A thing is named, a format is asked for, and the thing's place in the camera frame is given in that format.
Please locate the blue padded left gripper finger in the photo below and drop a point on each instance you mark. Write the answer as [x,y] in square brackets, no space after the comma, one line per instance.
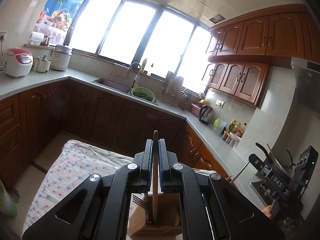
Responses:
[167,176]
[142,183]

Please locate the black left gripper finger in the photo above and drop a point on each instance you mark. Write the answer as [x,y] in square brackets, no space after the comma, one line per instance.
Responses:
[260,166]

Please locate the brown wooden chopstick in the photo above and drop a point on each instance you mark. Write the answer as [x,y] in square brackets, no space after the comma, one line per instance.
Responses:
[155,177]

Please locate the stainless steel fork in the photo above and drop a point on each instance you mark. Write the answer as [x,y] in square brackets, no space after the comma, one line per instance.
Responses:
[144,203]

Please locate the stainless steel spoon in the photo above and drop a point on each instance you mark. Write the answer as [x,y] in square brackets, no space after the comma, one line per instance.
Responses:
[240,172]

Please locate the person's right hand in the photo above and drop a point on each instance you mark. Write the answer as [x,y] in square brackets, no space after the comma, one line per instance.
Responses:
[267,211]

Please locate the black wok with lid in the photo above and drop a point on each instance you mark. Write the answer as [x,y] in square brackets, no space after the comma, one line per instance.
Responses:
[274,163]

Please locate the condiment bottles group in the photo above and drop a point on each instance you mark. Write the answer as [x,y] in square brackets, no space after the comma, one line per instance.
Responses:
[234,132]

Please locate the lower wooden base cabinets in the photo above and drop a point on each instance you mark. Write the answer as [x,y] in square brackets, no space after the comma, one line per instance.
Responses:
[30,119]

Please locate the steel electric kettle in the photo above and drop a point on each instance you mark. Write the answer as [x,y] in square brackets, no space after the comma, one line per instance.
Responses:
[205,114]

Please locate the green apple shaped object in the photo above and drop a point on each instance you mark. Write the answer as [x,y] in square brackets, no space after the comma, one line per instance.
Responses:
[216,123]

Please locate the wooden utensil holder box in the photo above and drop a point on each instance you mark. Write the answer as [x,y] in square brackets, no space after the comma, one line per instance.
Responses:
[169,221]

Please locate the dish drying rack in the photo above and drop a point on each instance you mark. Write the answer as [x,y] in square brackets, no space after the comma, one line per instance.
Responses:
[173,92]

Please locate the green colander bowl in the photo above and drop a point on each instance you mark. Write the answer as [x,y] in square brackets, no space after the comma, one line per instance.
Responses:
[143,93]

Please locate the white floral tablecloth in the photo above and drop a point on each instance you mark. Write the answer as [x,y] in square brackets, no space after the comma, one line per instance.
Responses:
[87,194]

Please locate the steel range hood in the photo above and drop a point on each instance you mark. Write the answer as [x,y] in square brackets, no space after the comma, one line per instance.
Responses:
[307,78]

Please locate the large white cooker pot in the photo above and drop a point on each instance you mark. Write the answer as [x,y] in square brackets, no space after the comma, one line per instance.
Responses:
[60,57]

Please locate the small white pot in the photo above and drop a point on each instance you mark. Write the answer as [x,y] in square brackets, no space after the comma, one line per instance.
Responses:
[42,64]

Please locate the green trash bin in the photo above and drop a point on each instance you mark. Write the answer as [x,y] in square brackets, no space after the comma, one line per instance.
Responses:
[7,206]

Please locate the white pink rice cooker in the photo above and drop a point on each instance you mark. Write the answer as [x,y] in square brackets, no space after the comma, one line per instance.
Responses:
[18,62]

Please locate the colourful fruit poster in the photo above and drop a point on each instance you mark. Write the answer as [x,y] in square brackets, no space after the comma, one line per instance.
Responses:
[56,18]

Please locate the upper wooden wall cabinets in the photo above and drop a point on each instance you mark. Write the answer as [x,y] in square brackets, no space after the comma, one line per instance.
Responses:
[243,49]

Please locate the wall power socket strip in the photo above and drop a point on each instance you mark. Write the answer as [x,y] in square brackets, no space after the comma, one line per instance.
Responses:
[3,35]

